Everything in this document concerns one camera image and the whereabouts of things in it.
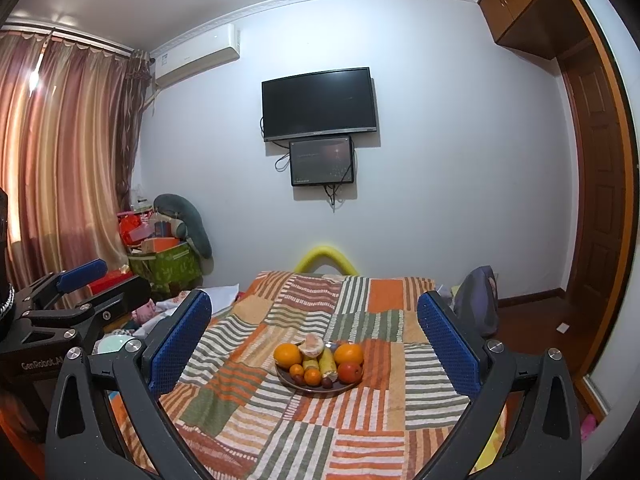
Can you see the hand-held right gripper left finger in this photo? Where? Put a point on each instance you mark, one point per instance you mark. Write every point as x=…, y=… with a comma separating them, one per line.
x=180, y=345

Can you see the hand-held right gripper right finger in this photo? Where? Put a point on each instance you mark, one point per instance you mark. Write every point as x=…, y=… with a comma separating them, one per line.
x=445, y=345

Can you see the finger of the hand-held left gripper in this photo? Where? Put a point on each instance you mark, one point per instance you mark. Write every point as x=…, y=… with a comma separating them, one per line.
x=82, y=272
x=125, y=295

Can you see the red tomato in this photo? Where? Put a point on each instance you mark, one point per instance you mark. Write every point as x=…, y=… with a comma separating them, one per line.
x=350, y=372

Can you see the large orange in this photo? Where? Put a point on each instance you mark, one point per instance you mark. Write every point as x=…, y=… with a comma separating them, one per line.
x=287, y=354

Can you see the red grape bunch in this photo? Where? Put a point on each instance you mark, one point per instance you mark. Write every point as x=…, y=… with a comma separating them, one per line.
x=327, y=383

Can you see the yellow corn cob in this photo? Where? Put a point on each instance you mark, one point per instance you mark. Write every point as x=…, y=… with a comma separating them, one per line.
x=310, y=364
x=328, y=360

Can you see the peeled pomelo piece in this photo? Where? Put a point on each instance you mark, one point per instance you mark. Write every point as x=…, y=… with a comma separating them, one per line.
x=312, y=344

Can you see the small tangerine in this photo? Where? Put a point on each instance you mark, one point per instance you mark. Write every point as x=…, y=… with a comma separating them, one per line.
x=312, y=377
x=296, y=370

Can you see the purple plate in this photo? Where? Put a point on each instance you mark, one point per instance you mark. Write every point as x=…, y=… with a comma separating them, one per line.
x=310, y=391

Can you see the red flat box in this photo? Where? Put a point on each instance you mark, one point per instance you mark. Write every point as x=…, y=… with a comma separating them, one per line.
x=110, y=280

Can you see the pink bottle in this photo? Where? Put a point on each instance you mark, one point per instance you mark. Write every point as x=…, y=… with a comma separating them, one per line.
x=145, y=312

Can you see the teal round object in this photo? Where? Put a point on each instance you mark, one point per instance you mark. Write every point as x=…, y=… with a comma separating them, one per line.
x=112, y=345

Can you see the green storage box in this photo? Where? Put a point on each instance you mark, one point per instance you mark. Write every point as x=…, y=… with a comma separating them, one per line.
x=170, y=267

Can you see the red items in box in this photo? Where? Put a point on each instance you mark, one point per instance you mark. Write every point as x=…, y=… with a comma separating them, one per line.
x=135, y=227

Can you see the grey plush toy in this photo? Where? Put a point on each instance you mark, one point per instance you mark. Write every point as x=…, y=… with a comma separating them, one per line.
x=192, y=225

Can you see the yellow bed sheet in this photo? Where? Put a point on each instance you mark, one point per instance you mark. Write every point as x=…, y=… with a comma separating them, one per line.
x=492, y=440

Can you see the striped patchwork blanket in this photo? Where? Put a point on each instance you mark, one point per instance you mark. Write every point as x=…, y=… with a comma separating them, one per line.
x=380, y=430

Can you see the pink striped curtain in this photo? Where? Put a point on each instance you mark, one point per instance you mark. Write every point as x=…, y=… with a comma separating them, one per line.
x=65, y=160

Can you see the yellow foam tube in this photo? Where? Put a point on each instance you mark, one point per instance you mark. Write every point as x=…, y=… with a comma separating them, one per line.
x=327, y=254

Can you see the pink slipper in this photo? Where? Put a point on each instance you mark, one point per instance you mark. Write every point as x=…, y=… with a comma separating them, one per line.
x=588, y=425

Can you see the white air conditioner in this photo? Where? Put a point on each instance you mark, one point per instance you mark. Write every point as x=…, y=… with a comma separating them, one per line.
x=195, y=55

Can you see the wooden frame wardrobe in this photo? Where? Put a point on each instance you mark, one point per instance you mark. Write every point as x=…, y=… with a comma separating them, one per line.
x=607, y=360

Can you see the small black wall monitor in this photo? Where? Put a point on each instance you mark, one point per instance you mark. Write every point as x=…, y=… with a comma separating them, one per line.
x=322, y=160

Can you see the black wall television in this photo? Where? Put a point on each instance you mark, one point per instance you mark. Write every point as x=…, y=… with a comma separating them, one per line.
x=320, y=102

